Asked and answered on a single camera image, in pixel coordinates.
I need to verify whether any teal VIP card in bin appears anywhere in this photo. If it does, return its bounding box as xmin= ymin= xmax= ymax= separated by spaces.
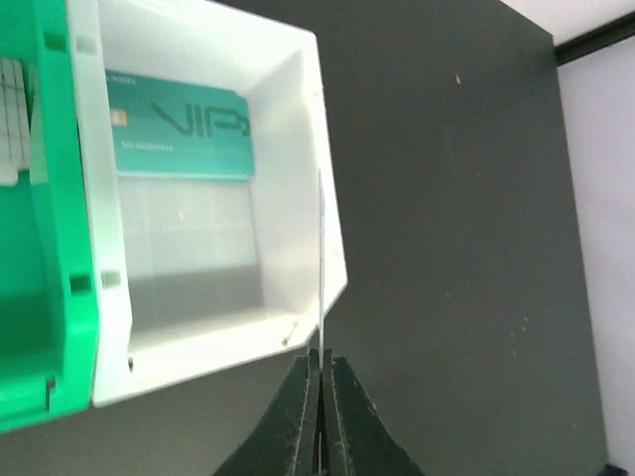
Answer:
xmin=106 ymin=69 xmax=255 ymax=181

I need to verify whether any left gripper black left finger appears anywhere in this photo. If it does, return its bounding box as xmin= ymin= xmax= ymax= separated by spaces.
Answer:
xmin=215 ymin=349 xmax=321 ymax=476

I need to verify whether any white floral card in bin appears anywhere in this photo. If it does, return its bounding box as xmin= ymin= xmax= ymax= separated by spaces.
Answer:
xmin=1 ymin=57 xmax=43 ymax=187

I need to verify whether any middle green plastic bin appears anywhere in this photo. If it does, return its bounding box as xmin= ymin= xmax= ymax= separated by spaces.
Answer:
xmin=1 ymin=1 xmax=98 ymax=432

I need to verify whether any teal vip card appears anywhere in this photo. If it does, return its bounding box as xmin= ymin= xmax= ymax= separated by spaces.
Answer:
xmin=106 ymin=69 xmax=255 ymax=181
xmin=316 ymin=172 xmax=327 ymax=475

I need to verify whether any right black frame post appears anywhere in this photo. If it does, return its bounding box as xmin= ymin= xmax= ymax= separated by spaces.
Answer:
xmin=555 ymin=13 xmax=635 ymax=66

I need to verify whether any white translucent plastic bin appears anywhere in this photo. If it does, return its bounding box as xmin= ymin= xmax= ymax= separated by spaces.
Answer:
xmin=66 ymin=1 xmax=347 ymax=407

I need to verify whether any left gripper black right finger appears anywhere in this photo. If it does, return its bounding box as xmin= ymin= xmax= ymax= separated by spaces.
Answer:
xmin=321 ymin=355 xmax=422 ymax=476

